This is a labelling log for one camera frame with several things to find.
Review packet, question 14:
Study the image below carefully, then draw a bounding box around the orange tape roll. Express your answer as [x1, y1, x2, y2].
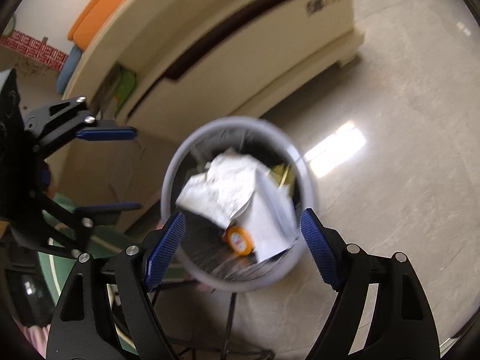
[223, 226, 255, 256]

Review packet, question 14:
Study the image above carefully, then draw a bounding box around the white tissue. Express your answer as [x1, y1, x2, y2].
[176, 149, 270, 229]

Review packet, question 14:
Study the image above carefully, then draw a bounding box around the white paper sheet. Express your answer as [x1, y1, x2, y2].
[230, 172, 299, 263]

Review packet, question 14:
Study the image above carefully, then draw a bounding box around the aluminium foil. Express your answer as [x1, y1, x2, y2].
[191, 248, 287, 282]

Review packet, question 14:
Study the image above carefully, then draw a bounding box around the gold foil snack bag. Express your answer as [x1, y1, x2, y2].
[270, 163, 296, 197]

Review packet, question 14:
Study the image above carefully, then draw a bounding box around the white round trash bin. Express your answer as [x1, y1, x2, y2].
[160, 116, 317, 293]

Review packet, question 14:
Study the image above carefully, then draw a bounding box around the sectional sofa with lace cover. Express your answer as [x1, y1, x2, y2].
[56, 0, 125, 94]

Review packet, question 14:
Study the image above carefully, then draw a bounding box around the pink slipper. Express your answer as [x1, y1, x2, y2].
[17, 322, 50, 359]

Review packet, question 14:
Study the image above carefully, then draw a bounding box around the cream coffee table base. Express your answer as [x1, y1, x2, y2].
[65, 0, 364, 142]

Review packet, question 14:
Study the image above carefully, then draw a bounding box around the red patterned wall decoration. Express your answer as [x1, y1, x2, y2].
[1, 30, 68, 71]

